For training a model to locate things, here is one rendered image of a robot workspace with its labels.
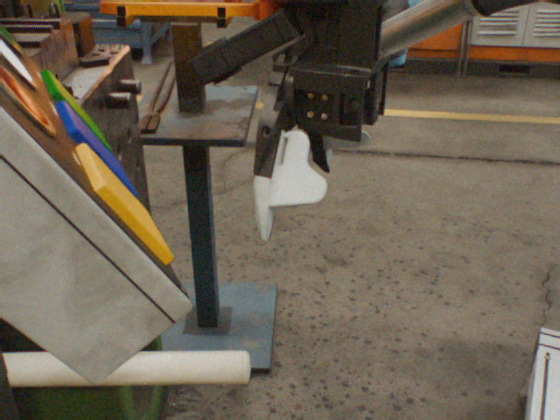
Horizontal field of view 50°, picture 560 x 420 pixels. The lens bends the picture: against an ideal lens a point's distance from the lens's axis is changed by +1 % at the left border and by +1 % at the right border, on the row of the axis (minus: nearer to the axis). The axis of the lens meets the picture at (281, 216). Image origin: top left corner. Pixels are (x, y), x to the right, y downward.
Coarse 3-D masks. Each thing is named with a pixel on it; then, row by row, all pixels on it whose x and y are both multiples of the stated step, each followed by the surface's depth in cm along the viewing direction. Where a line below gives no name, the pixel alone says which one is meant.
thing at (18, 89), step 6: (0, 72) 33; (6, 72) 35; (6, 78) 33; (12, 78) 35; (12, 84) 33; (18, 84) 35; (12, 90) 33; (18, 90) 34; (18, 96) 33; (24, 96) 34; (24, 102) 33; (30, 102) 34; (30, 108) 34; (36, 108) 35; (36, 114) 34; (42, 114) 36; (42, 120) 34
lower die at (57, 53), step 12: (60, 24) 97; (12, 36) 91; (24, 36) 91; (36, 36) 91; (48, 36) 92; (60, 36) 97; (72, 36) 103; (24, 48) 89; (36, 48) 89; (48, 48) 92; (60, 48) 97; (72, 48) 102; (36, 60) 87; (48, 60) 92; (60, 60) 97; (72, 60) 102; (60, 72) 97
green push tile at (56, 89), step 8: (48, 72) 56; (48, 80) 54; (56, 80) 56; (48, 88) 53; (56, 88) 52; (64, 88) 57; (56, 96) 51; (64, 96) 52; (72, 104) 53; (80, 112) 55; (88, 120) 56; (96, 128) 58; (96, 136) 54; (104, 144) 55
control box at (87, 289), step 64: (0, 64) 38; (0, 128) 28; (64, 128) 43; (0, 192) 30; (64, 192) 31; (0, 256) 31; (64, 256) 33; (128, 256) 35; (64, 320) 35; (128, 320) 37
